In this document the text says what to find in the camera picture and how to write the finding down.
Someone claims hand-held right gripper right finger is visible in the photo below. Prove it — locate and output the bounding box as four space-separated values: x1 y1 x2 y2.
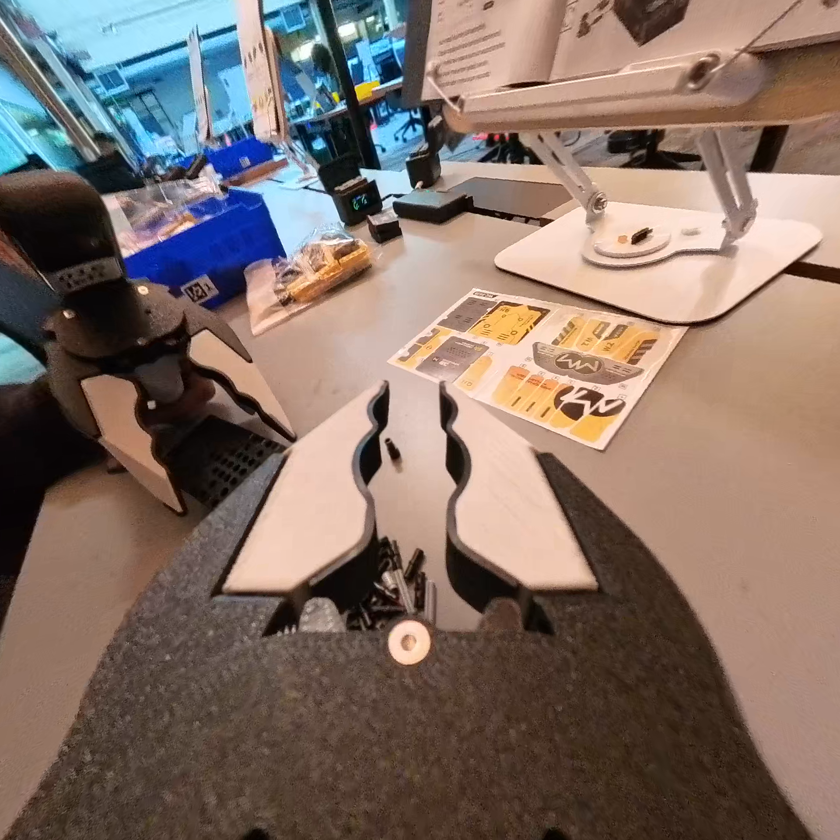
438 381 599 624

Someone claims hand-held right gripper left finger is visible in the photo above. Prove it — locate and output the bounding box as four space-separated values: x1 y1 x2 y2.
222 379 390 621

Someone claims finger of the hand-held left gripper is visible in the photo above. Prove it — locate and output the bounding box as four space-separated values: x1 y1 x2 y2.
187 327 298 442
80 374 189 516

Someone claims black perforated battery box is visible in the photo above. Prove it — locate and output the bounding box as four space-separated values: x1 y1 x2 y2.
154 416 291 511

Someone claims pile of black connector pins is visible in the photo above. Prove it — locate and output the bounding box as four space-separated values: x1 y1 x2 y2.
344 535 439 632

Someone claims person's left forearm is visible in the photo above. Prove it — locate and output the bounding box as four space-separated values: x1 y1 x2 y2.
0 384 126 526

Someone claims blue storage bin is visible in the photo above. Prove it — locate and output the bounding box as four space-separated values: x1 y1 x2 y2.
180 138 274 182
98 180 288 309

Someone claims clear plastic bag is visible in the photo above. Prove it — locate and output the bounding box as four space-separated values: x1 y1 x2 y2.
105 177 232 258

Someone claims clear bag of yellow parts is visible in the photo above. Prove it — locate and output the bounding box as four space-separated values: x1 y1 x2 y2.
244 223 374 336

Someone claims yellow grey sticker sheet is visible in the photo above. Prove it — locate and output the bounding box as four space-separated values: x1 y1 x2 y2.
388 287 689 452

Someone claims black charging case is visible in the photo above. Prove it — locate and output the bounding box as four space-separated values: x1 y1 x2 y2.
318 161 383 227

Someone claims black flat power bank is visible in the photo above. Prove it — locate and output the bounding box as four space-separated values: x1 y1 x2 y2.
392 190 475 224

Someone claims wooden background book stand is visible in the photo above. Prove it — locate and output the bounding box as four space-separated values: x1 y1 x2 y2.
235 0 320 186
185 25 215 143

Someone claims black charger adapter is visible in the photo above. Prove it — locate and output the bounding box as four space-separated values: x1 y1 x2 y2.
406 117 448 192

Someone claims background wooden desk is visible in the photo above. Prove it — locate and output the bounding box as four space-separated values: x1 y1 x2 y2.
289 77 405 133

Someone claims black pole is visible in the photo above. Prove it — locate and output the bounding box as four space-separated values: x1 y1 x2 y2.
315 0 383 172

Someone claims white book stand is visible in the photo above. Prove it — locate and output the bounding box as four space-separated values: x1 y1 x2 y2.
402 0 840 326

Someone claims instruction booklet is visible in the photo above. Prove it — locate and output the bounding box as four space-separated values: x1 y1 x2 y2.
427 0 840 89

